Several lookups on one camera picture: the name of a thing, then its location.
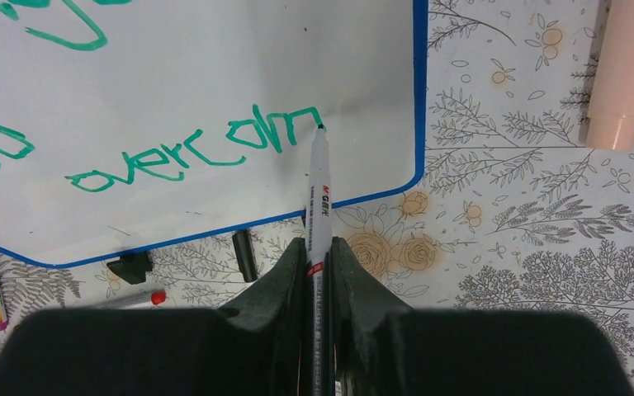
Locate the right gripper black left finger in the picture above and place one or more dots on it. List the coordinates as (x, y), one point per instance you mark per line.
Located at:
(248, 346)

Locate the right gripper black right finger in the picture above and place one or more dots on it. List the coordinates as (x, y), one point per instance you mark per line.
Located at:
(386, 347)

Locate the black whiteboard marker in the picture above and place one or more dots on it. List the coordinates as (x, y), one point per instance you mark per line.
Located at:
(244, 255)

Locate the blue framed whiteboard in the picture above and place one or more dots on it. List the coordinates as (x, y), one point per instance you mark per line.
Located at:
(131, 125)

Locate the pink toy microphone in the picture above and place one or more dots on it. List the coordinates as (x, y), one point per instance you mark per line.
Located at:
(611, 106)

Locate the green whiteboard marker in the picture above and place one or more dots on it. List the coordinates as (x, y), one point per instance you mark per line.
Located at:
(317, 350)

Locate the red whiteboard marker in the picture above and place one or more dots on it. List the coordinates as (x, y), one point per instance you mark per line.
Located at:
(139, 301)

